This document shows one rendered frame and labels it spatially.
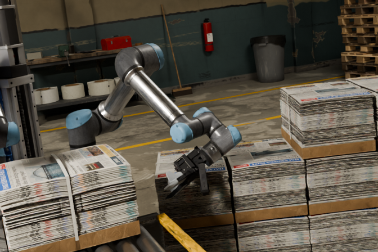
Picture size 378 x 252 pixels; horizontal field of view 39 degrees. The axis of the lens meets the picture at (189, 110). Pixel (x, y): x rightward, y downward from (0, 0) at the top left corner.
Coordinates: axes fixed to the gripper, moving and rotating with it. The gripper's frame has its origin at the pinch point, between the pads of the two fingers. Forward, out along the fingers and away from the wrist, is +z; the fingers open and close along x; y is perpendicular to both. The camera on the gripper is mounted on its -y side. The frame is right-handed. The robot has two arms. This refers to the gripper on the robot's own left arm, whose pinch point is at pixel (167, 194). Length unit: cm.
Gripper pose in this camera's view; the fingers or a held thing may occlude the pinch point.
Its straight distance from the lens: 196.3
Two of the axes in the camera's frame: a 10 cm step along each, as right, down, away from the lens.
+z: -7.7, 5.9, -2.6
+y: -6.4, -6.9, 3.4
